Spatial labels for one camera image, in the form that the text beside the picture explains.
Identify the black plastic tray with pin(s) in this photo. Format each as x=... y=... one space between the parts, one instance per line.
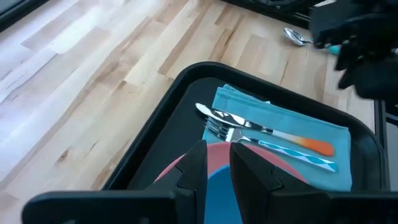
x=174 y=130

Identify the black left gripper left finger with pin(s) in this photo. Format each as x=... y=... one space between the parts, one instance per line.
x=196 y=168

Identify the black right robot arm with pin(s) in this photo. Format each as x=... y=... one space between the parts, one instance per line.
x=357 y=6

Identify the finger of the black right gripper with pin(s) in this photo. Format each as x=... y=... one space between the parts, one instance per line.
x=328 y=32
x=346 y=71

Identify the blue plastic bowl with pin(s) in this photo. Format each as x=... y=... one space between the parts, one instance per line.
x=222 y=193

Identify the teal cloth napkin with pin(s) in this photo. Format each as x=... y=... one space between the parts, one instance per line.
x=295 y=124

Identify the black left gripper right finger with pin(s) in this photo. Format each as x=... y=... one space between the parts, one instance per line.
x=248 y=174

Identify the pink plastic plate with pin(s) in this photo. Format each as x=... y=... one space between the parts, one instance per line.
x=217 y=152

